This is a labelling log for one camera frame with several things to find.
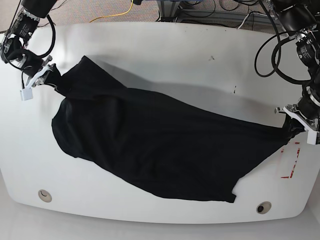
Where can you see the red tape rectangle marking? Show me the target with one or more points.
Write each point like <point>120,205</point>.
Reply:
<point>289,156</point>

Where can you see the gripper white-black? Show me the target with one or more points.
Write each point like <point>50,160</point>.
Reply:
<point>312,127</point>
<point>37,79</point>

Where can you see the black t-shirt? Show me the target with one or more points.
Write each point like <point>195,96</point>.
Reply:
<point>157,143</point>

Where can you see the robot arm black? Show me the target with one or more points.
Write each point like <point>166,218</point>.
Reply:
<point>299,21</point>
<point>13,48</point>

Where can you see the right table grommet hole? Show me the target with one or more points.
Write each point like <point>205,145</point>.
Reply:
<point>263,207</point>

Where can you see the table grommet hole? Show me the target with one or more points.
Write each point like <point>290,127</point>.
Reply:
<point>45,196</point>
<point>263,207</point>

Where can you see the left table grommet hole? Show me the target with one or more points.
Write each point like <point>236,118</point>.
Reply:
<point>45,196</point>

